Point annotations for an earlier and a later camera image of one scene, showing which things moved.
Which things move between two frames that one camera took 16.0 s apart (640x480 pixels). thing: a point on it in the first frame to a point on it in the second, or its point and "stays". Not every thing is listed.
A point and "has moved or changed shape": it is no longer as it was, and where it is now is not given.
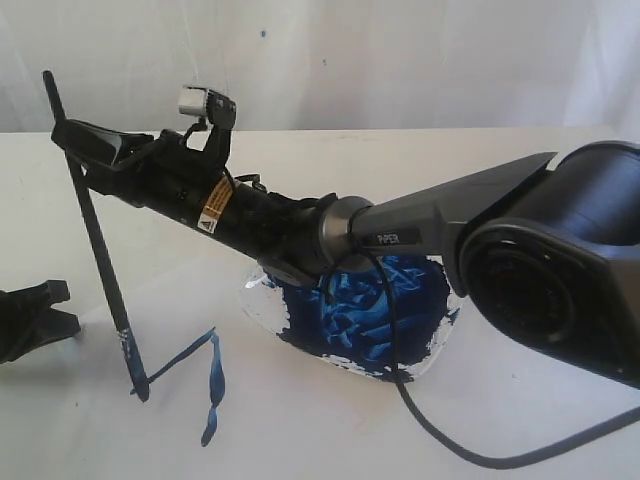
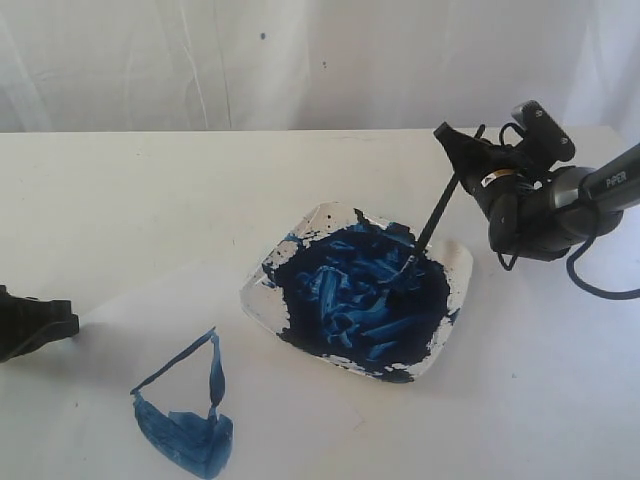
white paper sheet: [228, 397] stays
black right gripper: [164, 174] to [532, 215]
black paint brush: [137, 353] has moved or changed shape
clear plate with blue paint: [342, 319] stays
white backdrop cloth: [325, 64] stays
